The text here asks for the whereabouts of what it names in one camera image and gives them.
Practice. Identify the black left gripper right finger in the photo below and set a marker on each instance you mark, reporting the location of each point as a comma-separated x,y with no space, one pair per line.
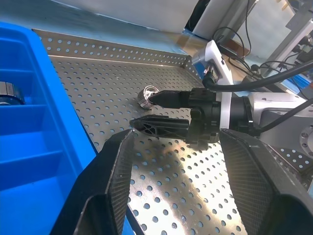
259,181

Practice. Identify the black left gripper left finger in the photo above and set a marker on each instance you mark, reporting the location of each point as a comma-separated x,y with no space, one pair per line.
105,176

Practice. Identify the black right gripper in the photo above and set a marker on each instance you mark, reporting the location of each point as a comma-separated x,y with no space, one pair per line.
205,115

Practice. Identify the grooved metal roller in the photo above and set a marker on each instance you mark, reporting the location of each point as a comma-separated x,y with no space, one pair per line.
144,101
9,91

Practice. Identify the perforated steel tray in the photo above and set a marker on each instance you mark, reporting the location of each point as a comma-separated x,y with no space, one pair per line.
171,171

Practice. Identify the blue plastic compartment tray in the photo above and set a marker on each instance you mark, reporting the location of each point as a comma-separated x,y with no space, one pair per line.
29,147

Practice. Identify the white foam board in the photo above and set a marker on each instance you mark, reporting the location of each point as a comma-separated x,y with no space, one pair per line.
215,17

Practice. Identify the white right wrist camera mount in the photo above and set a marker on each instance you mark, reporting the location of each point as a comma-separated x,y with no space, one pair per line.
216,52

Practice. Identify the grey aluminium frame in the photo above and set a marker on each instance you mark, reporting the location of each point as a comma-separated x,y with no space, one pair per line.
297,19

